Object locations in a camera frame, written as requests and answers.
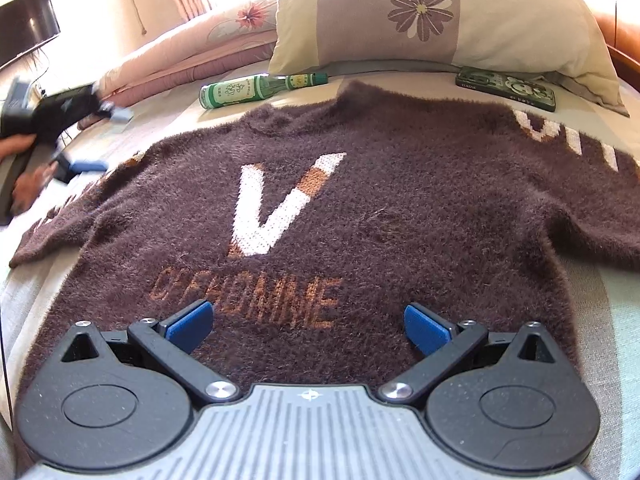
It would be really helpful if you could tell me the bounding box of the dark green patterned packet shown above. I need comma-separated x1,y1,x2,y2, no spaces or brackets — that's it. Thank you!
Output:
456,67,556,112

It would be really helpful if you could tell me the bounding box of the wall mounted black television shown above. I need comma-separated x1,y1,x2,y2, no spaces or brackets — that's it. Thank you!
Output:
0,0,61,68

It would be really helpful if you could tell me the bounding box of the dark brown fuzzy sweater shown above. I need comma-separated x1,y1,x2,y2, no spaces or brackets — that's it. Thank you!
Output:
11,81,639,389

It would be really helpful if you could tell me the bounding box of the person left hand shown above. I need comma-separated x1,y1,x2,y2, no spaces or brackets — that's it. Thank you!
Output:
1,133,58,226

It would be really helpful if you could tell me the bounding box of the pink floral folded quilt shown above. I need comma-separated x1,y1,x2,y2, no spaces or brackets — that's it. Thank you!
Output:
98,0,278,107

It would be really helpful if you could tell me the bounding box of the floral cream pillow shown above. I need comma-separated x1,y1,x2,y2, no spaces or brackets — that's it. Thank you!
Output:
269,0,627,114

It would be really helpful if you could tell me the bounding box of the green glass bottle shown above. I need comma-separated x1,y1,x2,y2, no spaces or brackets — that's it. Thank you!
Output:
198,73,329,110

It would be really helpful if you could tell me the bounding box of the orange wooden headboard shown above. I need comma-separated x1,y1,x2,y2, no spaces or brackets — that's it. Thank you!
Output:
593,0,640,90

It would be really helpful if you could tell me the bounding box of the striped pastel bed sheet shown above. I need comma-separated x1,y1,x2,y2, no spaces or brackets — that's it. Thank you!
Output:
0,58,640,480

